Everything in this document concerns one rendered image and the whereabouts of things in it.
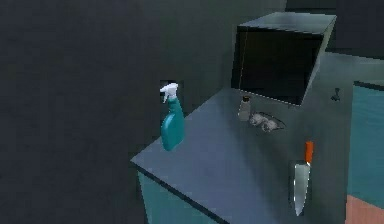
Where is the teal kitchen counter cabinet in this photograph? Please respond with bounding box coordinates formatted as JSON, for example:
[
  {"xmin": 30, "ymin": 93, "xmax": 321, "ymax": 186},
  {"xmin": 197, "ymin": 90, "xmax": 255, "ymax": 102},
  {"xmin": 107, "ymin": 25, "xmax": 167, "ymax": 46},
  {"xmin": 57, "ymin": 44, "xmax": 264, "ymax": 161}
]
[{"xmin": 130, "ymin": 52, "xmax": 384, "ymax": 224}]

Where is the teal spray bottle white nozzle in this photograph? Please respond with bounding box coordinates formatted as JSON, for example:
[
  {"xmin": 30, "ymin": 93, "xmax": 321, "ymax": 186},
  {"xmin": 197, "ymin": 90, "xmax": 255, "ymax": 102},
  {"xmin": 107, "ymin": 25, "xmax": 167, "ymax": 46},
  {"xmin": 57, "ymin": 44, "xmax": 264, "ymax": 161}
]
[{"xmin": 159, "ymin": 82, "xmax": 186, "ymax": 152}]

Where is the grey salt shaker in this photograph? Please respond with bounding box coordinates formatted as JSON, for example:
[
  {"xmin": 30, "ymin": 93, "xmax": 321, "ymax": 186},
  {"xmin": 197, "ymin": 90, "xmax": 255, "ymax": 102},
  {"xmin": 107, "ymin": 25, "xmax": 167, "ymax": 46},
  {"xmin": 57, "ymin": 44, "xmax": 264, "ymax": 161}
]
[{"xmin": 237, "ymin": 95, "xmax": 252, "ymax": 122}]

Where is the grey crumpled cloth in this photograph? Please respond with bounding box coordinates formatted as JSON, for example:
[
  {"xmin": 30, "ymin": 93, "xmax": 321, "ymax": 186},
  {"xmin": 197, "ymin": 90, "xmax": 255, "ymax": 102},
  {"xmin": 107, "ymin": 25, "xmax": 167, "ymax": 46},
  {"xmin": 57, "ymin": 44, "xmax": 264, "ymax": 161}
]
[{"xmin": 249, "ymin": 111, "xmax": 286, "ymax": 133}]

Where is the black microwave oven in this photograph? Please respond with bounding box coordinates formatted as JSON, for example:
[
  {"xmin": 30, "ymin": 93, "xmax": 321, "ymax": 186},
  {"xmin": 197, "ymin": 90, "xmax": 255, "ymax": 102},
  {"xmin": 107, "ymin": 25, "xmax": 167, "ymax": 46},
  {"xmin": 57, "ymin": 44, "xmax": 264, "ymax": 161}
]
[{"xmin": 230, "ymin": 12, "xmax": 338, "ymax": 107}]

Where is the teal cupboard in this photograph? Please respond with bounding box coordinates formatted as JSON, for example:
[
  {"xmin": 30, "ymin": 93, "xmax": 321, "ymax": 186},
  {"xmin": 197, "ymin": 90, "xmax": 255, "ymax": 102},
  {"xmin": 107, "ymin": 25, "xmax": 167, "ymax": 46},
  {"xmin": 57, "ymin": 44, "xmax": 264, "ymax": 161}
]
[{"xmin": 348, "ymin": 80, "xmax": 384, "ymax": 210}]

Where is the orange handled kitchen knife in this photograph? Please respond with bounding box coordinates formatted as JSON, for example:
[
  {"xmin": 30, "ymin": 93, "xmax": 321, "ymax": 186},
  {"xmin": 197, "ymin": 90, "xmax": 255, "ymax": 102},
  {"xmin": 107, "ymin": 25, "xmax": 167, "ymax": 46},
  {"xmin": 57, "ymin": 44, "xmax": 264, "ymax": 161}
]
[{"xmin": 293, "ymin": 140, "xmax": 315, "ymax": 217}]

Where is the small black wall hook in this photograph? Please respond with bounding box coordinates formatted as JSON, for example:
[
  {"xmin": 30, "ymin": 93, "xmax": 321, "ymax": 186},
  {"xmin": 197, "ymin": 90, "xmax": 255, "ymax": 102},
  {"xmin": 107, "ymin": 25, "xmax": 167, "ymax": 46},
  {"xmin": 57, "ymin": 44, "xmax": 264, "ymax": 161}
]
[{"xmin": 330, "ymin": 87, "xmax": 342, "ymax": 102}]

